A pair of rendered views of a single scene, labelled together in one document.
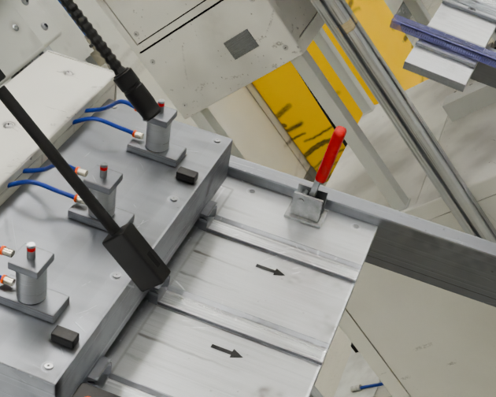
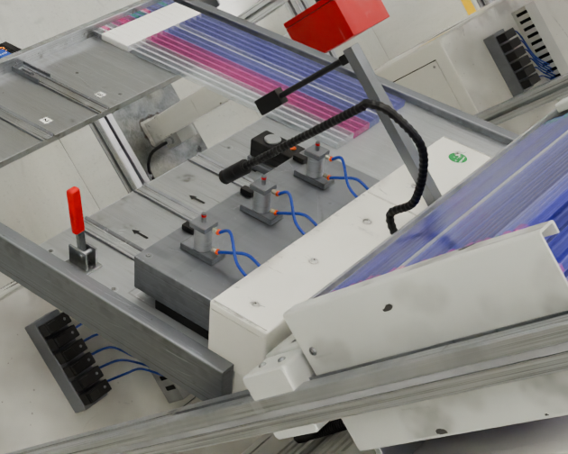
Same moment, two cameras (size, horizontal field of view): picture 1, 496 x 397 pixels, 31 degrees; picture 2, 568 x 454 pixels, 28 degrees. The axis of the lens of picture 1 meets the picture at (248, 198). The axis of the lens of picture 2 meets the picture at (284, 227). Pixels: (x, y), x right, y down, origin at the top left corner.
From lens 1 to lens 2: 1.76 m
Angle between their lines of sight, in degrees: 104
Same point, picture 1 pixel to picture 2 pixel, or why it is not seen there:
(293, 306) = (140, 213)
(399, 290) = not seen: outside the picture
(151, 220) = (228, 208)
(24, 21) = (285, 348)
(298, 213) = (92, 258)
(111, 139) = (233, 267)
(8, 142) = (316, 247)
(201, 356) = (213, 200)
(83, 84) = (245, 290)
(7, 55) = not seen: hidden behind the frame
